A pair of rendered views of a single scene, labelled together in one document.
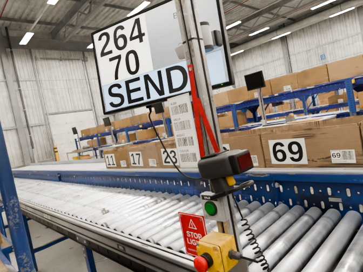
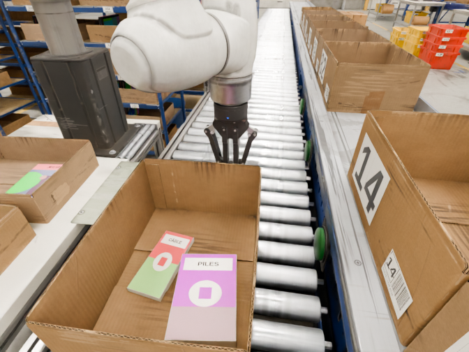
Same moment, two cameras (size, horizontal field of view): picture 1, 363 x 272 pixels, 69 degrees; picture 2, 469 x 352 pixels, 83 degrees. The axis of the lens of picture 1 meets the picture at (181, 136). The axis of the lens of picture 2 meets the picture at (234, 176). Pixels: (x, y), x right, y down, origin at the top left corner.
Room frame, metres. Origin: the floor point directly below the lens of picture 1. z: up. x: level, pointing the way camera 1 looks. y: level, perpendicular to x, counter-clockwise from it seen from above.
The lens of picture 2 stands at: (-0.19, -1.41, 1.27)
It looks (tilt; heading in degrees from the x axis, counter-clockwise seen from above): 36 degrees down; 52
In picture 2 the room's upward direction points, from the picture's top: straight up
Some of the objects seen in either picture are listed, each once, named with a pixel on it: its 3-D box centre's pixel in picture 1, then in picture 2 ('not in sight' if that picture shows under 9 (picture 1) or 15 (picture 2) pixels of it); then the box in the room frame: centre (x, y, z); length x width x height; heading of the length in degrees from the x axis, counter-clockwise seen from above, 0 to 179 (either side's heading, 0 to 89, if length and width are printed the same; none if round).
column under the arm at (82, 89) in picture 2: not in sight; (86, 99); (-0.03, -0.32, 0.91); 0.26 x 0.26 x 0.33; 45
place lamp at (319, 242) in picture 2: not in sight; (317, 243); (0.18, -1.23, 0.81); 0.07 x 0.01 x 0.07; 43
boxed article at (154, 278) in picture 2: not in sight; (163, 262); (-0.09, -1.03, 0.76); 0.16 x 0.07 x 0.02; 34
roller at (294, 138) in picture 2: not in sight; (243, 137); (0.47, -0.64, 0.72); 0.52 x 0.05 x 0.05; 133
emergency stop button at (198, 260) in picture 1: (203, 262); not in sight; (0.61, 0.00, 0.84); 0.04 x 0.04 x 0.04; 43
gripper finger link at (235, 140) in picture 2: not in sight; (236, 145); (0.16, -0.97, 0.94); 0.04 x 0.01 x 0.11; 43
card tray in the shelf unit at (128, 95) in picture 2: not in sight; (140, 89); (0.51, 0.65, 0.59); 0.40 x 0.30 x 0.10; 131
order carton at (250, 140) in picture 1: (243, 148); (333, 39); (1.47, -0.33, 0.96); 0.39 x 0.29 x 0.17; 43
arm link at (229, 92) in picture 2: not in sight; (230, 86); (0.15, -0.96, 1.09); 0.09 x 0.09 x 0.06
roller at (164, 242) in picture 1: (201, 222); (259, 76); (1.14, -0.02, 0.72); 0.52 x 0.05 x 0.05; 133
